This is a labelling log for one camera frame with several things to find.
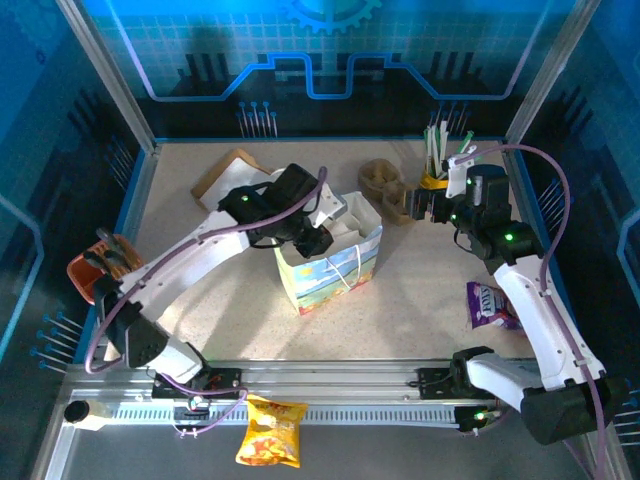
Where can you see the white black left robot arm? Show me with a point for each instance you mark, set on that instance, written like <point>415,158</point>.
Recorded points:
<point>185,260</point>

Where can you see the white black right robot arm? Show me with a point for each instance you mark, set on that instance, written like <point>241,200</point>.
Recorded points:
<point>540,320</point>

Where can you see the yellow straw holder cup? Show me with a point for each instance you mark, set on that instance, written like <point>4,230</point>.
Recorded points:
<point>432,182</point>

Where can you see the white paper napkin stack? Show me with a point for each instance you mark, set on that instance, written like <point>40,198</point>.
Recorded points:
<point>240,175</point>

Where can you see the brown cardboard tray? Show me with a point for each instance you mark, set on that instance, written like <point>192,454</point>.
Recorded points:
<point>205,185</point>

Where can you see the purple snack packet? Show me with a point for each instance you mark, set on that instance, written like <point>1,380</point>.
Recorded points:
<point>487,307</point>

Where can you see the yellow chips bag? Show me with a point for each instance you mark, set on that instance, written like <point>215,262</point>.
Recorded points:
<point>270,435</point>

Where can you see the small black controller board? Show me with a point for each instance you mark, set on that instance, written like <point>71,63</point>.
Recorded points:
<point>470,419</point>
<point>192,407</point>

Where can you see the orange cream cutlery holder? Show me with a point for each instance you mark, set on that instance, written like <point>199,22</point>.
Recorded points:
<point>87,280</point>

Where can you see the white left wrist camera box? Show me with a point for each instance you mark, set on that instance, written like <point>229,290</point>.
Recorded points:
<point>329,205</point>

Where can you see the aluminium mounting rail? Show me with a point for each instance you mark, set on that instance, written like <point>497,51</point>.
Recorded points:
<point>325,380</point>

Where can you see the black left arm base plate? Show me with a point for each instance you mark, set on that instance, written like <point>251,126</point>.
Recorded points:
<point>225,382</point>

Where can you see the aluminium frame post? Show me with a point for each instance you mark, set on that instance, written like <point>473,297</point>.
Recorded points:
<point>111,75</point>
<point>550,75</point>

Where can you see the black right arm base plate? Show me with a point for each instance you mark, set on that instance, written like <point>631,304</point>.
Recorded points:
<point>435,382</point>

